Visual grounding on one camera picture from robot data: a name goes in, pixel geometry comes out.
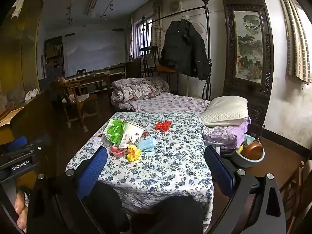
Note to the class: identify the person's left hand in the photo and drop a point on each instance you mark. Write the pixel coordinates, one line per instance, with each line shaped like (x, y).
(20, 207)

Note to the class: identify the yellow wardrobe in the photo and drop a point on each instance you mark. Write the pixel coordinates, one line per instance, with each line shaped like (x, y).
(17, 53)

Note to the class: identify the cardboard sheet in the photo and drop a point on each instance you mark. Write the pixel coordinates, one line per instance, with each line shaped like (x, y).
(7, 119)

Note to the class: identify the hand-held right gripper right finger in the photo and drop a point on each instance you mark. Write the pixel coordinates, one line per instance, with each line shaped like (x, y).
(219, 173)

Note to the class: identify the patterned window curtain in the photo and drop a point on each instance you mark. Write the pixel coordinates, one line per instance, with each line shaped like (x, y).
(156, 22)

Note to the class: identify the blue floral tablecloth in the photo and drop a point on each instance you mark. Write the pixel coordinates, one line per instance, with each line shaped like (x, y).
(158, 175)

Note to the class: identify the purple floral bed sheet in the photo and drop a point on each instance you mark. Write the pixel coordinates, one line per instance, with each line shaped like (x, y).
(170, 103)

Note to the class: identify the wooden armchair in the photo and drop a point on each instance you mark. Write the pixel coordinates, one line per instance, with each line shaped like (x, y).
(73, 100)

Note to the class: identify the white standing fan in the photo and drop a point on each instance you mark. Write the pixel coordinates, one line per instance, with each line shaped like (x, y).
(200, 29)

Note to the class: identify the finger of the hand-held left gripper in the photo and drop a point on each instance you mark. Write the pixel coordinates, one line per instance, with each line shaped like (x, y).
(15, 141)

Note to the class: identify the rolled floral quilt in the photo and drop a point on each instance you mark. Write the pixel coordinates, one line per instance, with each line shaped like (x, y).
(139, 90)

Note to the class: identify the yellow plastic flower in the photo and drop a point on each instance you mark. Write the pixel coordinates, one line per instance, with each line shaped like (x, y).
(134, 154)

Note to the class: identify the window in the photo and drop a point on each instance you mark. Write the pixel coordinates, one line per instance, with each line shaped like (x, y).
(141, 36)

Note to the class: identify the black metal bed frame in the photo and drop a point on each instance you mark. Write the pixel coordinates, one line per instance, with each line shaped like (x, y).
(207, 12)

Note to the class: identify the red mesh net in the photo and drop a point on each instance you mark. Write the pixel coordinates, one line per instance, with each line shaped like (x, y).
(163, 126)

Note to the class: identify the green packet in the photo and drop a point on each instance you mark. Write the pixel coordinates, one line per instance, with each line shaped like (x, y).
(114, 130)

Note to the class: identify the ceiling fluorescent light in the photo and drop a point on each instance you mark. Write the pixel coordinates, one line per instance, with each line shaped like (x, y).
(93, 1)

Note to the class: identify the white tissue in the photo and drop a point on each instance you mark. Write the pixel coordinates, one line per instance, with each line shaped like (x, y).
(97, 141)

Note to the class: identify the blue face mask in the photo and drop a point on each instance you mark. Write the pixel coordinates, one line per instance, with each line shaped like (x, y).
(147, 144)

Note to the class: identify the track light rail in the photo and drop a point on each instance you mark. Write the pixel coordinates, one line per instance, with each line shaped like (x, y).
(111, 4)
(69, 7)

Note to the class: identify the red transparent packet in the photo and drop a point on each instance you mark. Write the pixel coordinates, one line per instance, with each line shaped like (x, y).
(117, 151)

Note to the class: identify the carved wooden screen panel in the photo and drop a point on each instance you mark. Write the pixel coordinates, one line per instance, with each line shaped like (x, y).
(248, 46)

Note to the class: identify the black round stool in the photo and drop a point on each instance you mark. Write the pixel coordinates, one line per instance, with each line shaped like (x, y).
(148, 50)

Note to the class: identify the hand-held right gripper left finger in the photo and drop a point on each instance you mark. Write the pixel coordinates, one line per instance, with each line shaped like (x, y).
(95, 168)

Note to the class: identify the light blue basin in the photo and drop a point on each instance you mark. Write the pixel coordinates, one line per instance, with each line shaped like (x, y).
(248, 162)

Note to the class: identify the white quilted pillow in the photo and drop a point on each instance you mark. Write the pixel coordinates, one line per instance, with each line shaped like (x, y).
(226, 111)

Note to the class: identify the copper frying pan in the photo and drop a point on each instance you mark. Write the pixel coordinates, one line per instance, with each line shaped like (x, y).
(252, 150)

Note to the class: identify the white paper carton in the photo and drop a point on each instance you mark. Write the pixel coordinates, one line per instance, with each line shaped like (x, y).
(131, 132)

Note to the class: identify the wooden desk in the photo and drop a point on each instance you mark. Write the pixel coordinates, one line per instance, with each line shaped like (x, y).
(95, 74)

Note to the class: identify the wooden chair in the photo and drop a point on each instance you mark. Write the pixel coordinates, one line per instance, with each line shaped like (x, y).
(297, 192)

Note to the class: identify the black jacket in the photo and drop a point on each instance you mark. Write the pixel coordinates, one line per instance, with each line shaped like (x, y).
(185, 51)

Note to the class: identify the striped curtain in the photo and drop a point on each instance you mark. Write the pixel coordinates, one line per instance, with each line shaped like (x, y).
(296, 34)

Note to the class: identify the yellow plastic item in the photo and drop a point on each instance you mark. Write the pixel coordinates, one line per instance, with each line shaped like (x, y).
(240, 148)

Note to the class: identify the purple folded blanket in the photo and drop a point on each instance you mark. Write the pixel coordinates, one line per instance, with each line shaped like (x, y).
(226, 134)

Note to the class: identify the white wall cloth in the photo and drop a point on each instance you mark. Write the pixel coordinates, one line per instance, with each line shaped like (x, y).
(95, 48)

